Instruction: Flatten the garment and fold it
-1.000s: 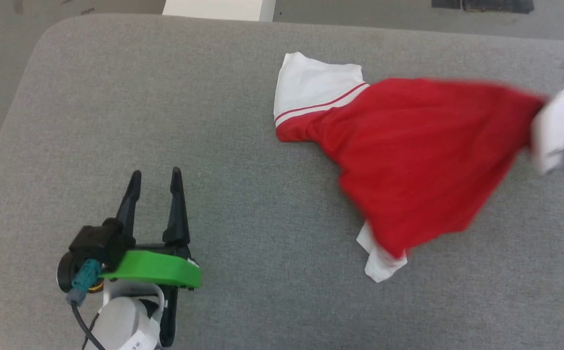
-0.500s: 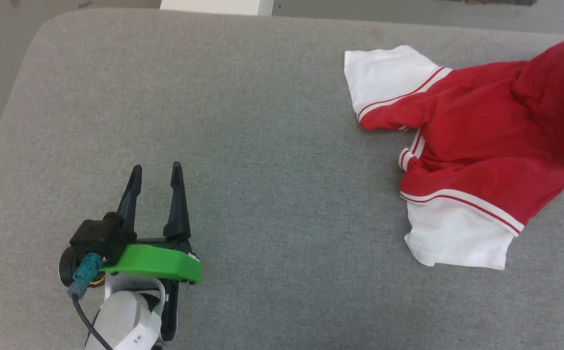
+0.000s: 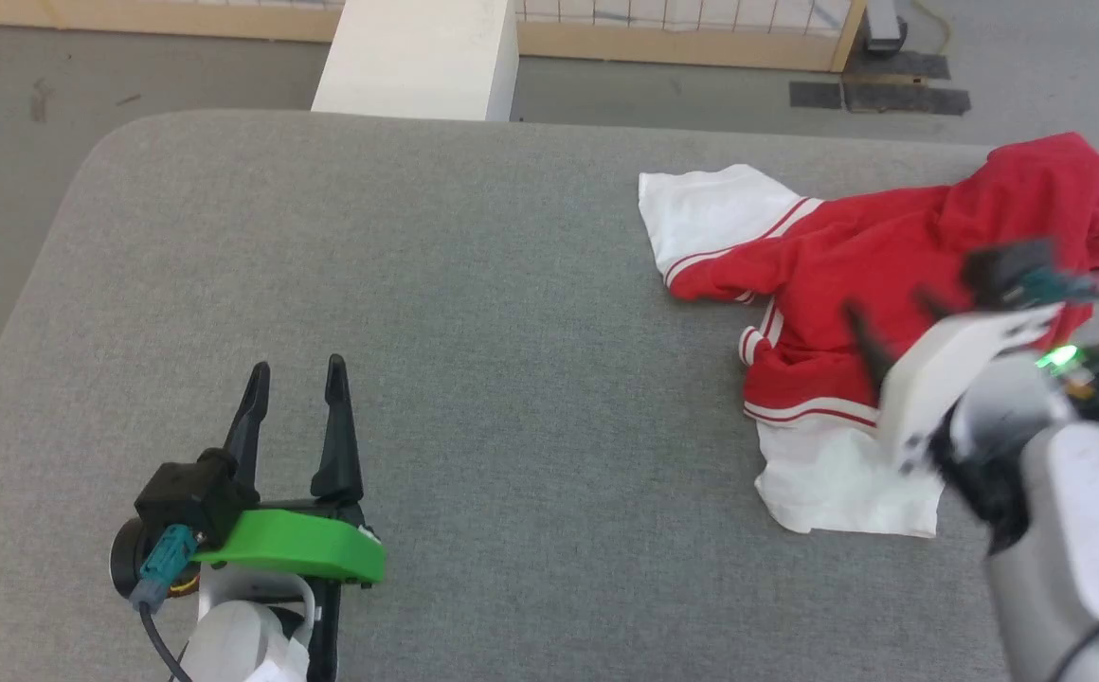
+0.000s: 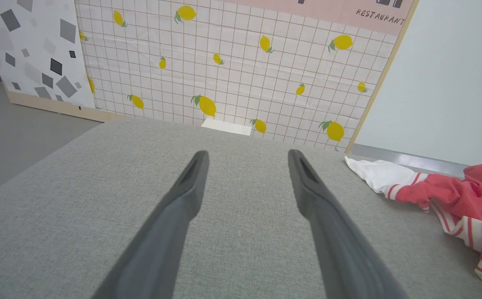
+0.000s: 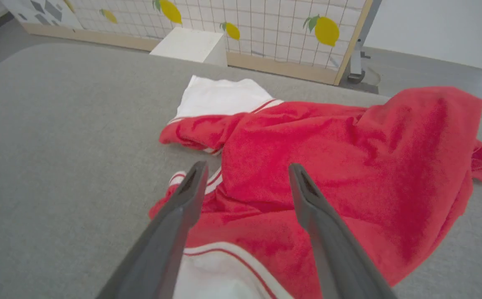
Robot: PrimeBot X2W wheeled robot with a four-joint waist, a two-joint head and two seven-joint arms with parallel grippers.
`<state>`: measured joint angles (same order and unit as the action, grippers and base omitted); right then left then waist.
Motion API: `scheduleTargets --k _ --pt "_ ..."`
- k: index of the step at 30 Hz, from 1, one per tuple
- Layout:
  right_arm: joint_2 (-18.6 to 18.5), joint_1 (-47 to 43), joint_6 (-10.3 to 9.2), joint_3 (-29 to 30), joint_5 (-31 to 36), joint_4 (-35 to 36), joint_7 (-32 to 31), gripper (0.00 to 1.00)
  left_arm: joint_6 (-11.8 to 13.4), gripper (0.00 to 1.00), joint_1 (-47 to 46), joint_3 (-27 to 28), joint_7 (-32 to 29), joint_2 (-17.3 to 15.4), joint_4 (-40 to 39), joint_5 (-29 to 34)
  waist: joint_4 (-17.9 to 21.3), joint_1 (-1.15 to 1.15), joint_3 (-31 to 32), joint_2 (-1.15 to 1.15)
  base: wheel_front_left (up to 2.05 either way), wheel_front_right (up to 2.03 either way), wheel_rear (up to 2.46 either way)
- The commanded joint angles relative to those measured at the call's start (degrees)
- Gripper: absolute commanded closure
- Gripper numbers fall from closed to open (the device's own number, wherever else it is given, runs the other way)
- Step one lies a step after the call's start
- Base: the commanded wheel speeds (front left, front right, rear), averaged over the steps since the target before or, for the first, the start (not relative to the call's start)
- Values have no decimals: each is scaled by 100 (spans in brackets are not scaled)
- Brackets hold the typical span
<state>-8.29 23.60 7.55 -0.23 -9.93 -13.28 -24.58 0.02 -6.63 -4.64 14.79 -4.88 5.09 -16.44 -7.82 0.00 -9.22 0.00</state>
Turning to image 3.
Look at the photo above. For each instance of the long dark floor mat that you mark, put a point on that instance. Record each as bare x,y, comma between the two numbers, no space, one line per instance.
905,99

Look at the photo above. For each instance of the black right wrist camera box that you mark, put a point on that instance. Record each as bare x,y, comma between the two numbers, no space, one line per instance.
1004,270

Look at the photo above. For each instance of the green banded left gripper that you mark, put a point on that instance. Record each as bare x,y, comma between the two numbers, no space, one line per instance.
294,547

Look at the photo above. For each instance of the white square pillar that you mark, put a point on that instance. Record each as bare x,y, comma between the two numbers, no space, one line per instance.
417,57

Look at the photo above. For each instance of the dark floor mat under device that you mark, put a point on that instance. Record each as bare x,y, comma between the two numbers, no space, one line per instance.
909,66

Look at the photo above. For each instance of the small dark floor mat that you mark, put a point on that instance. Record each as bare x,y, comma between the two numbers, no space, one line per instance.
815,95

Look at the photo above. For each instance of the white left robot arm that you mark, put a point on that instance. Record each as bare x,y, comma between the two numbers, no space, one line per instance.
237,644

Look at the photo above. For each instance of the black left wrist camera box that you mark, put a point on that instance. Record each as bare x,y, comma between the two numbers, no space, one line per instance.
194,493

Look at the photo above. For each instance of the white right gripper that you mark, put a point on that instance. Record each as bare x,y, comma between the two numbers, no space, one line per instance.
928,379

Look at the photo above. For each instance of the grey floor device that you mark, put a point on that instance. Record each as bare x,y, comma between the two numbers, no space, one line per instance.
883,26

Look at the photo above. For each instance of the red and white garment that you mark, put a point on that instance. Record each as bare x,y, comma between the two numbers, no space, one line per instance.
853,256

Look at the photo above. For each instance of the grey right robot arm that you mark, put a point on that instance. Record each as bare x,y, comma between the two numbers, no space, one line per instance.
1071,530

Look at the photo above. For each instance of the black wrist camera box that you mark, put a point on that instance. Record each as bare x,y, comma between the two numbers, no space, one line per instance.
194,493
1004,270

